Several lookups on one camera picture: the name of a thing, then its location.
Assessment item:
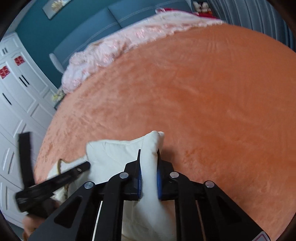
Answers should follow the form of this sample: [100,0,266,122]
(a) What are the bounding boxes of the cream quilted jacket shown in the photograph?
[47,131,177,240]

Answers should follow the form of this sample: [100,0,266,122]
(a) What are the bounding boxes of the pink embroidered quilt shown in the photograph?
[62,10,224,94]

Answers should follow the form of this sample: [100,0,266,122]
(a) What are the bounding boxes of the person left hand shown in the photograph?
[22,198,61,240]

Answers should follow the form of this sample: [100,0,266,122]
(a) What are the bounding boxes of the grey blue curtain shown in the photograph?
[208,0,295,51]

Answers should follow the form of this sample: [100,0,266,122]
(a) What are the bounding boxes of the yellow items on nightstand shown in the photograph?
[52,89,65,103]

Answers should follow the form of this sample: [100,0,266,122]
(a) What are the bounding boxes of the orange plush bedspread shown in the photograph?
[35,24,295,240]

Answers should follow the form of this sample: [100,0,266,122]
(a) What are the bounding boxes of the white wardrobe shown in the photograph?
[0,33,57,227]

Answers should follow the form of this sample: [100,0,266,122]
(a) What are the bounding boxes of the framed flower picture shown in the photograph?
[42,0,71,20]

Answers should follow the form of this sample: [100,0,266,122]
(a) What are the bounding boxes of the plush toy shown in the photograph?
[193,1,212,14]

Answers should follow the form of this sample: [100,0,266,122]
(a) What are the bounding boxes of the blue upholstered headboard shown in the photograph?
[49,0,193,74]

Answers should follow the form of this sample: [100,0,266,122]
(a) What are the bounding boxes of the dark nightstand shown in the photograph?
[54,99,63,110]

